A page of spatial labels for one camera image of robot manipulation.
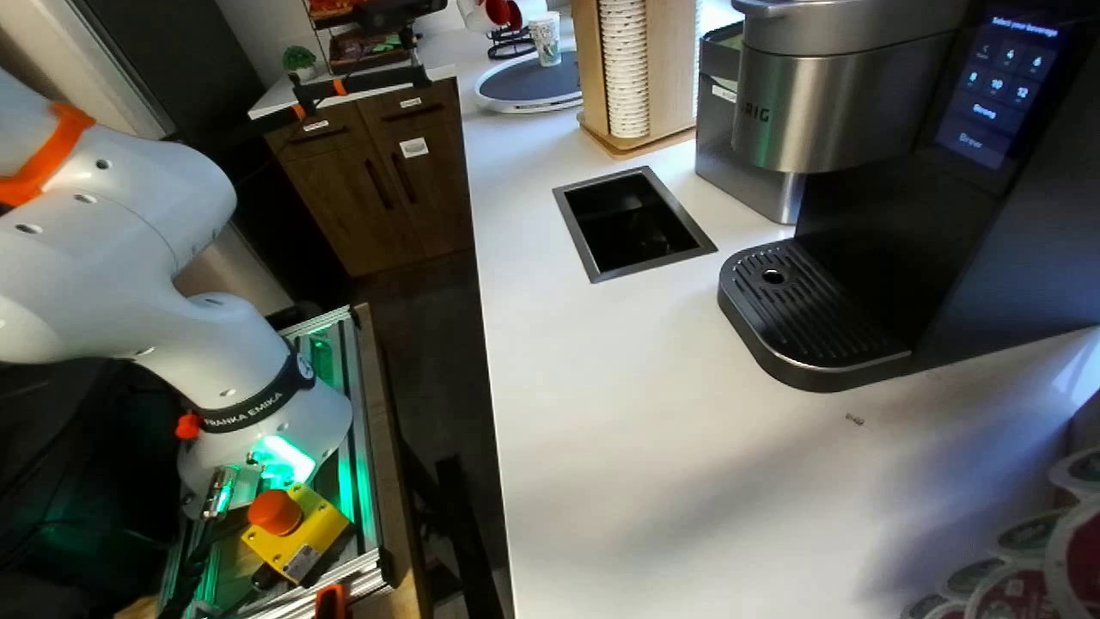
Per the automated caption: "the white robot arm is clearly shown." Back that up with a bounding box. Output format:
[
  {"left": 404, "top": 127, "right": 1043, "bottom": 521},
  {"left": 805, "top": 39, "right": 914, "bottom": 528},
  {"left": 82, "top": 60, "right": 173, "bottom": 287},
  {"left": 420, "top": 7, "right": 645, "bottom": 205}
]
[{"left": 0, "top": 72, "right": 350, "bottom": 494}]

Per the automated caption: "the steel-rimmed counter trash chute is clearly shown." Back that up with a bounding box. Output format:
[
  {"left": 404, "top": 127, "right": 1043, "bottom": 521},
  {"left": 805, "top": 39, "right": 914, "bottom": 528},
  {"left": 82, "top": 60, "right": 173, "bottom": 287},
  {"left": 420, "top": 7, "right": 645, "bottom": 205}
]
[{"left": 553, "top": 165, "right": 715, "bottom": 282}]

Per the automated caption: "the brown wooden cabinet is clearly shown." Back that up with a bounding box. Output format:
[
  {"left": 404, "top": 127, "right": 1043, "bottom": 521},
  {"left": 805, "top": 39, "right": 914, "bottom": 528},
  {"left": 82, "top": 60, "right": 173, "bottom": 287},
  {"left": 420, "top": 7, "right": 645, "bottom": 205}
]
[{"left": 270, "top": 80, "right": 471, "bottom": 280}]

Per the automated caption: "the round blue tray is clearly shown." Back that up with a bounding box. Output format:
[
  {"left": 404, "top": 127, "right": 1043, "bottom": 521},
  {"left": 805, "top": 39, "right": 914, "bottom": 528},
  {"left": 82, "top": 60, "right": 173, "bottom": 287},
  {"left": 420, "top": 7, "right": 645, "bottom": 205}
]
[{"left": 474, "top": 48, "right": 580, "bottom": 115}]

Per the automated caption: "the wooden cup dispenser stand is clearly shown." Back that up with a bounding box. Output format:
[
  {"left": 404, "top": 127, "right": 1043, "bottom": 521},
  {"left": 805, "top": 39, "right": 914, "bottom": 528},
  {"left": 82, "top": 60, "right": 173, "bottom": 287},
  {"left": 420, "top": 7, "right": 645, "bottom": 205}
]
[{"left": 570, "top": 0, "right": 697, "bottom": 151}]

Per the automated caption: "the right stack of paper cups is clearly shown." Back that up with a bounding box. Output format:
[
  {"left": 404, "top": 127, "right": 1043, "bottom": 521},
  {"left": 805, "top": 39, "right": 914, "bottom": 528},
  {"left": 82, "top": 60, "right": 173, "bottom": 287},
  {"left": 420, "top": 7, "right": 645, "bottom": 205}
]
[{"left": 598, "top": 0, "right": 650, "bottom": 141}]

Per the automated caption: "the yellow emergency stop box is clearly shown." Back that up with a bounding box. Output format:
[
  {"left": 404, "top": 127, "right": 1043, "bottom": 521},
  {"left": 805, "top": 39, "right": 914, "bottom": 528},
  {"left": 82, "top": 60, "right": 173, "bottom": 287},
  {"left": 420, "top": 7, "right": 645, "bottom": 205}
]
[{"left": 242, "top": 484, "right": 350, "bottom": 583}]

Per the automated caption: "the black silver coffee machine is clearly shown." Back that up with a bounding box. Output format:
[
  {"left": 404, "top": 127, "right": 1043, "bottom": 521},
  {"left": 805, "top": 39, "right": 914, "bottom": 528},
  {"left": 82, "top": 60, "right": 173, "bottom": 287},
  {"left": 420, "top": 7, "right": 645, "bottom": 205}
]
[{"left": 720, "top": 0, "right": 1100, "bottom": 391}]

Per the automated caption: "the coffee pod carousel rack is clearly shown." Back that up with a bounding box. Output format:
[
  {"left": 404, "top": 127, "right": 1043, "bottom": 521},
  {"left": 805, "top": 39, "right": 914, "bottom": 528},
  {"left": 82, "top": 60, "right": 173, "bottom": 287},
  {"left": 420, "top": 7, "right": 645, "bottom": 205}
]
[{"left": 896, "top": 394, "right": 1100, "bottom": 619}]

